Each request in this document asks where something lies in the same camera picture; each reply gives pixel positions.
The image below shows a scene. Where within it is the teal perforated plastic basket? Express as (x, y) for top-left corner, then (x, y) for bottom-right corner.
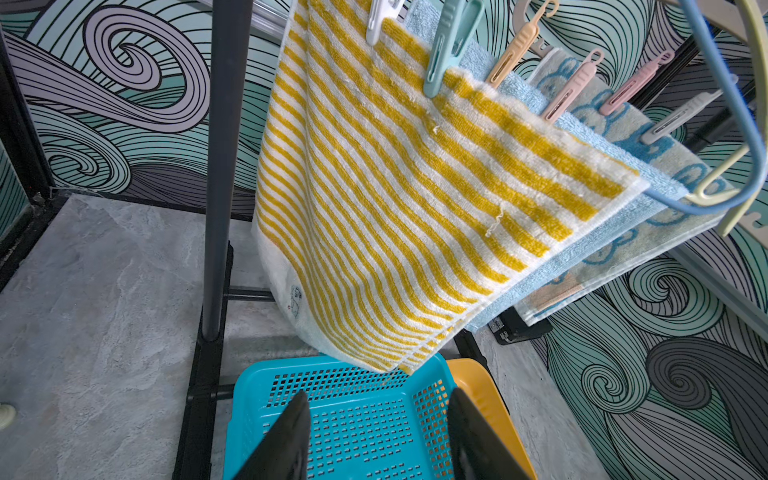
(223, 355), (456, 479)

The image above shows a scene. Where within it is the light blue towel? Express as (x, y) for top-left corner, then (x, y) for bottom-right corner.
(405, 1), (687, 331)

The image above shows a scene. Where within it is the pink clothespin on blue towel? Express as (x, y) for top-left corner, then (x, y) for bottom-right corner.
(541, 48), (604, 124)

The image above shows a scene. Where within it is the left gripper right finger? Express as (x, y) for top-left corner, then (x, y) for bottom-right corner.
(447, 387), (530, 480)

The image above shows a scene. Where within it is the pink wooden hanger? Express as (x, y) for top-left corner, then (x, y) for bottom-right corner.
(512, 0), (559, 59)

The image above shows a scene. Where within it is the yellow plastic tray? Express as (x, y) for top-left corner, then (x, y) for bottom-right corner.
(447, 358), (537, 479)

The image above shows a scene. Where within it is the white clothespin on striped towel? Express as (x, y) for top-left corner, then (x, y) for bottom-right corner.
(366, 0), (405, 46)

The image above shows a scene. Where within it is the yellow striped towel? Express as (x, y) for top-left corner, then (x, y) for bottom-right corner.
(254, 1), (648, 372)

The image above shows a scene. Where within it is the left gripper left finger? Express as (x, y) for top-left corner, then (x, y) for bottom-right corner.
(234, 390), (312, 480)

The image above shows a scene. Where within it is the black case on floor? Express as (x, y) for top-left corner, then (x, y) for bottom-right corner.
(487, 307), (553, 345)

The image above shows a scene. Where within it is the black clothes rack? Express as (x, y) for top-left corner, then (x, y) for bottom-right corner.
(172, 1), (287, 479)

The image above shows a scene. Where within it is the white clothespin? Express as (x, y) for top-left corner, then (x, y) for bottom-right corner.
(366, 0), (405, 46)
(640, 89), (722, 145)

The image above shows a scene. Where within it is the green clothespin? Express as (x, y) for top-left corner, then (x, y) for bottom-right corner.
(423, 0), (485, 99)

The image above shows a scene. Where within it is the orange clothespin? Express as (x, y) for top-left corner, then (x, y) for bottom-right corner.
(485, 0), (560, 88)

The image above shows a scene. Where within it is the grey aluminium wall rail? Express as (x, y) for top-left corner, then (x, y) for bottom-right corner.
(668, 244), (767, 341)

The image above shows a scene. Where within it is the pink clothespin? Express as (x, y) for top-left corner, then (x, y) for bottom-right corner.
(598, 50), (675, 116)
(541, 48), (604, 124)

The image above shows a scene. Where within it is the bunny pattern towel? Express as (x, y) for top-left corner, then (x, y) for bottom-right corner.
(515, 78), (721, 325)

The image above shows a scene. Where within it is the blue wire hanger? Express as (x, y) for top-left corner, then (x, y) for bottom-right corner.
(644, 0), (768, 217)

